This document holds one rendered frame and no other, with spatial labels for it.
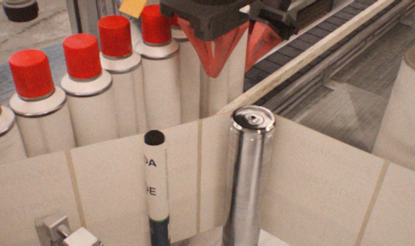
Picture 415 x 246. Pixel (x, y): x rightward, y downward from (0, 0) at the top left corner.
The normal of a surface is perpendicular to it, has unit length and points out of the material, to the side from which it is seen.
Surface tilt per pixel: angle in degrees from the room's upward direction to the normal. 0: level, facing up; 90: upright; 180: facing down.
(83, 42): 2
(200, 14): 1
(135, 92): 90
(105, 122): 90
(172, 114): 90
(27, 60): 3
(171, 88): 90
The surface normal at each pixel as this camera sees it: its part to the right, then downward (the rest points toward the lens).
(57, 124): 0.72, 0.43
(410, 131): -0.72, 0.37
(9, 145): 0.90, 0.29
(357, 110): 0.02, -0.79
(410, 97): -0.88, 0.23
